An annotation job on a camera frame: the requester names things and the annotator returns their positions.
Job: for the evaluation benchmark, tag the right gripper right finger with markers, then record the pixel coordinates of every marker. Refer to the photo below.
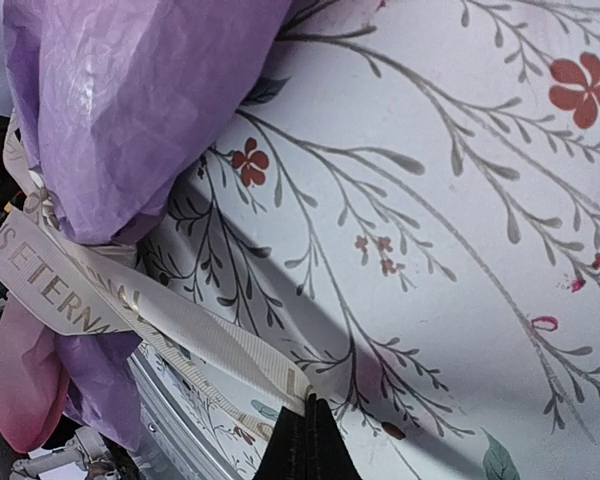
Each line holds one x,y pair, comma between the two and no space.
326,457

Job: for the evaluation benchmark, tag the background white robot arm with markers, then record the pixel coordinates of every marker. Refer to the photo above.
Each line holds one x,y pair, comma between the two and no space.
86,450

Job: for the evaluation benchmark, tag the pink wrapping paper sheet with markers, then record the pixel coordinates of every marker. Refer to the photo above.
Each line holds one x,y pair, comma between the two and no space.
114,100

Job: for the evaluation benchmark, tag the white printed ribbon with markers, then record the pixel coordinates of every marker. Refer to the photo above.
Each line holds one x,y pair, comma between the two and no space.
80,290

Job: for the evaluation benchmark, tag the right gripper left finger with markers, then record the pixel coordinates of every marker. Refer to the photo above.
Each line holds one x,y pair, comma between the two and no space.
285,455

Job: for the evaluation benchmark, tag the front aluminium rail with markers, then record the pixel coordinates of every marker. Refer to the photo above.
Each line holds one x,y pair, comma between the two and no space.
174,432

